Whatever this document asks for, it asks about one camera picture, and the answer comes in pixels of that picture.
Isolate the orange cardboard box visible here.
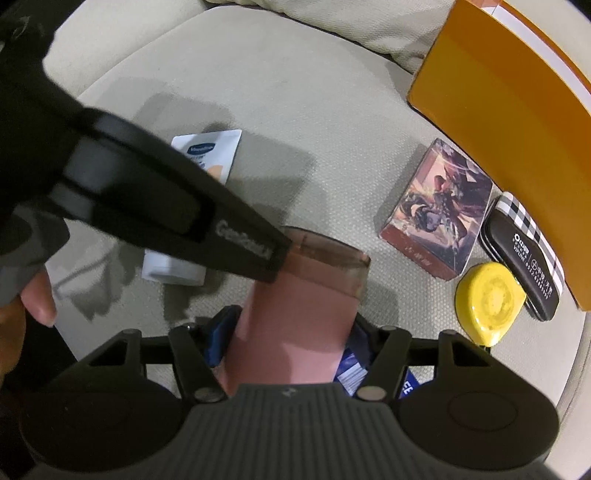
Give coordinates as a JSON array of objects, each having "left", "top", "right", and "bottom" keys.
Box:
[{"left": 407, "top": 0, "right": 591, "bottom": 312}]

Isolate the plaid glasses case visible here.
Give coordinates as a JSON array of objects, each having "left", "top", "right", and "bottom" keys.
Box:
[{"left": 479, "top": 191, "right": 565, "bottom": 322}]

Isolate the yellow tape measure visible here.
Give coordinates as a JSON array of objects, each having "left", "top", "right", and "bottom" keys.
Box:
[{"left": 455, "top": 262, "right": 527, "bottom": 347}]

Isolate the illustrated card box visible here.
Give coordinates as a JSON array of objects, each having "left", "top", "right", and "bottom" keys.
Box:
[{"left": 379, "top": 138, "right": 494, "bottom": 281}]

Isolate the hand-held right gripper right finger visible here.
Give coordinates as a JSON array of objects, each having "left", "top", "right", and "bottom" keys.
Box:
[{"left": 353, "top": 316, "right": 496, "bottom": 401}]

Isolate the white lotion tube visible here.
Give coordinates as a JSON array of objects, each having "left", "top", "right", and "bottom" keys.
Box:
[{"left": 142, "top": 129, "right": 243, "bottom": 284}]

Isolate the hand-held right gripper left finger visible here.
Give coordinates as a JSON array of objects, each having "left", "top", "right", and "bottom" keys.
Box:
[{"left": 87, "top": 306, "right": 243, "bottom": 402}]

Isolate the pink cup with tinted lid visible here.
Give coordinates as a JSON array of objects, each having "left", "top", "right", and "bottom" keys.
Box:
[{"left": 217, "top": 226, "right": 372, "bottom": 398}]

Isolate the beige pillow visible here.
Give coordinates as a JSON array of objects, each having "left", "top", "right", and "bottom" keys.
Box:
[{"left": 203, "top": 0, "right": 458, "bottom": 75}]

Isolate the blue tin box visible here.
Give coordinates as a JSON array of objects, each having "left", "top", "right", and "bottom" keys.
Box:
[{"left": 335, "top": 332, "right": 419, "bottom": 398}]

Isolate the person's left hand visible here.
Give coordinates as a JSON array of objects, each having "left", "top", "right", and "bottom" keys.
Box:
[{"left": 0, "top": 269, "right": 57, "bottom": 385}]

